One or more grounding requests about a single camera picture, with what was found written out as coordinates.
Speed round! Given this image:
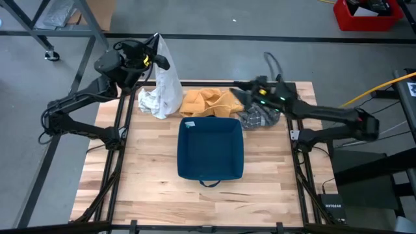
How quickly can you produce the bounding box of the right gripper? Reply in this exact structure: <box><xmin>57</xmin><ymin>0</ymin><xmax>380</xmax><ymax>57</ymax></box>
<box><xmin>229</xmin><ymin>76</ymin><xmax>290</xmax><ymax>111</ymax></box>

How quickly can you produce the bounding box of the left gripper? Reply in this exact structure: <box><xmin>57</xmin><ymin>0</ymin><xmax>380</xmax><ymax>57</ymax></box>
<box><xmin>120</xmin><ymin>32</ymin><xmax>171</xmax><ymax>73</ymax></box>

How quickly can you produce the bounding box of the grey checked towel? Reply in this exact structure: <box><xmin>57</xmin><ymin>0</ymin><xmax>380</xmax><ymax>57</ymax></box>
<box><xmin>238</xmin><ymin>101</ymin><xmax>282</xmax><ymax>130</ymax></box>

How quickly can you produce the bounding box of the white checked towel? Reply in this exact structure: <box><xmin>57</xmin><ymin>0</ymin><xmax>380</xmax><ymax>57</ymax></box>
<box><xmin>138</xmin><ymin>32</ymin><xmax>185</xmax><ymax>120</ymax></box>

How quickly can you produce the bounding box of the yellow terry towel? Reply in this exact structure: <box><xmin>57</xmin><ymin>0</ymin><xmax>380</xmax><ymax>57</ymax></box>
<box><xmin>179</xmin><ymin>87</ymin><xmax>245</xmax><ymax>118</ymax></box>

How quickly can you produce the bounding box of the navy fabric basket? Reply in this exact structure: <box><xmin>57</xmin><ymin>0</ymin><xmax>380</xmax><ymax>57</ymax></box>
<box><xmin>177</xmin><ymin>116</ymin><xmax>245</xmax><ymax>189</ymax></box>

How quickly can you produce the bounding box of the brown cardboard box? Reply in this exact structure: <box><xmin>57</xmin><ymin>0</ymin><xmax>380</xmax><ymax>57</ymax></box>
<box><xmin>76</xmin><ymin>0</ymin><xmax>117</xmax><ymax>32</ymax></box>

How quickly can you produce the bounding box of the silver foil bag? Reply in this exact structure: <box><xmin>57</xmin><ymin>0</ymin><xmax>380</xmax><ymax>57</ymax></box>
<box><xmin>42</xmin><ymin>0</ymin><xmax>77</xmax><ymax>27</ymax></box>

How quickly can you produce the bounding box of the black caster wheel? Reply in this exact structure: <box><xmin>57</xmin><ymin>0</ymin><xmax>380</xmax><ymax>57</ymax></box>
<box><xmin>44</xmin><ymin>50</ymin><xmax>61</xmax><ymax>62</ymax></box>

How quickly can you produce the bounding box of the red plastic bin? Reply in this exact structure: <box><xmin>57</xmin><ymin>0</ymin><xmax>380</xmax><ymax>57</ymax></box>
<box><xmin>333</xmin><ymin>0</ymin><xmax>405</xmax><ymax>33</ymax></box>

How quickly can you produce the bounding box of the white paper sheet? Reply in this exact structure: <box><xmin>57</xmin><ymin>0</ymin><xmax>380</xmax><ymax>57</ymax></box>
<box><xmin>352</xmin><ymin>6</ymin><xmax>381</xmax><ymax>17</ymax></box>

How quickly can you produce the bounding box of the black electronic device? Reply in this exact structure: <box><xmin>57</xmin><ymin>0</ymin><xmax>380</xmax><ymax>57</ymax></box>
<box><xmin>345</xmin><ymin>0</ymin><xmax>392</xmax><ymax>16</ymax></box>

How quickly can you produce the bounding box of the black side table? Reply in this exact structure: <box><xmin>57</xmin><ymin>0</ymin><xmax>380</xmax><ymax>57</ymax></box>
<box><xmin>391</xmin><ymin>68</ymin><xmax>416</xmax><ymax>144</ymax></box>

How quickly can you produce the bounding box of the black metal table frame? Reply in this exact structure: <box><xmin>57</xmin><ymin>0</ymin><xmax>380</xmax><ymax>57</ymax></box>
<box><xmin>69</xmin><ymin>79</ymin><xmax>330</xmax><ymax>234</ymax></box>

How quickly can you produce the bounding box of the grey metal cart frame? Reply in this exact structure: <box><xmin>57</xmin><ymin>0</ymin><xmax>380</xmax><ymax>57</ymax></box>
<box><xmin>0</xmin><ymin>0</ymin><xmax>111</xmax><ymax>55</ymax></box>

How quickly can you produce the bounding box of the thick yellow cable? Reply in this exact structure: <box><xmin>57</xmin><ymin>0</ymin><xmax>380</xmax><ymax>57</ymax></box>
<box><xmin>339</xmin><ymin>71</ymin><xmax>416</xmax><ymax>109</ymax></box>

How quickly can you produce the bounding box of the black Netgear network switch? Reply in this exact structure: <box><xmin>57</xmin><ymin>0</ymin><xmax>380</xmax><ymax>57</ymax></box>
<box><xmin>317</xmin><ymin>194</ymin><xmax>347</xmax><ymax>224</ymax></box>

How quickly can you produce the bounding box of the light grey cable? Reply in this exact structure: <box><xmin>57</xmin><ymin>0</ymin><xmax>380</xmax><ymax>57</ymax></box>
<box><xmin>378</xmin><ymin>120</ymin><xmax>409</xmax><ymax>137</ymax></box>

